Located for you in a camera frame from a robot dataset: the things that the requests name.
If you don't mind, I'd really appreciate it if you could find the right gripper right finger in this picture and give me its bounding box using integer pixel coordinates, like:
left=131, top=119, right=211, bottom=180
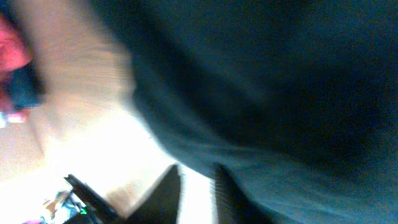
left=215, top=166, right=272, bottom=224

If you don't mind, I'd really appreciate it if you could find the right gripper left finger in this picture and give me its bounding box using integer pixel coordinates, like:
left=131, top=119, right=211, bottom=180
left=125, top=165, right=181, bottom=224

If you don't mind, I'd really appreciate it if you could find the black Nike t-shirt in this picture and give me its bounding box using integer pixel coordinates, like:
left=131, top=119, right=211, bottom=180
left=90, top=0, right=397, bottom=223

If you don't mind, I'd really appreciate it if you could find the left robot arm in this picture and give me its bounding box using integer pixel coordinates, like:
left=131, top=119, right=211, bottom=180
left=63, top=174, right=124, bottom=224

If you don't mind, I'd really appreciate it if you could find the navy blue folded garment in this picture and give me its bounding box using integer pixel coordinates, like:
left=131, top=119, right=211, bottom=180
left=6, top=63, right=45, bottom=111

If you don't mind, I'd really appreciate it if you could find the red printed t-shirt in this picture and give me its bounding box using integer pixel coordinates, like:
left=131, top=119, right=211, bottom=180
left=1, top=14, right=32, bottom=123

